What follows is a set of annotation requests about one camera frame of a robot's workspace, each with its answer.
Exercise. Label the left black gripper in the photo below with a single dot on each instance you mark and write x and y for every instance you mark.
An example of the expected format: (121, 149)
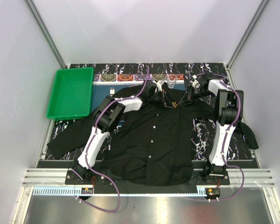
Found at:
(164, 102)

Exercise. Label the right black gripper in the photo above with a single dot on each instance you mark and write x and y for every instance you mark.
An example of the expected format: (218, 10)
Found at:
(188, 96)

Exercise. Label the gold brooch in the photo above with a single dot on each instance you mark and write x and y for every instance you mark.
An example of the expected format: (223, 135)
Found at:
(174, 105)

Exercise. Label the black button shirt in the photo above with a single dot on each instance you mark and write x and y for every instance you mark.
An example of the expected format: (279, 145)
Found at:
(153, 146)

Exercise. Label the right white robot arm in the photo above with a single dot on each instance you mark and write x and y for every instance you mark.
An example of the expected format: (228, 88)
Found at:
(227, 114)

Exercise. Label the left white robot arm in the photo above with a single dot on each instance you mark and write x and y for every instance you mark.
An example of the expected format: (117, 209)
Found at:
(107, 117)

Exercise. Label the clear drinking glass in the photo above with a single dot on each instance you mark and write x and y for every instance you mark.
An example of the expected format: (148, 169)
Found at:
(171, 80)

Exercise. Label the silver fork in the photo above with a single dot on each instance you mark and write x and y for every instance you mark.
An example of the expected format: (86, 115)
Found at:
(112, 90)

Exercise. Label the blue patterned placemat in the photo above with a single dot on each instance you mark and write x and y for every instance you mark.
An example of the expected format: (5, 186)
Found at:
(103, 82)

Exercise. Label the green plastic tray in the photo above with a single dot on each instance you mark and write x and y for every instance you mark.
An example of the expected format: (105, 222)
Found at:
(71, 95)

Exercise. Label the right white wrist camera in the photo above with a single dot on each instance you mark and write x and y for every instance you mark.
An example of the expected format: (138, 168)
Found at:
(194, 82)

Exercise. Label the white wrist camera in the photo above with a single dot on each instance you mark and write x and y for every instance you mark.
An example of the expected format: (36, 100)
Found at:
(159, 85)
(194, 82)

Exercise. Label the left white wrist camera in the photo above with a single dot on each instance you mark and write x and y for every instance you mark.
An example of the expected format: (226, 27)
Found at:
(159, 85)

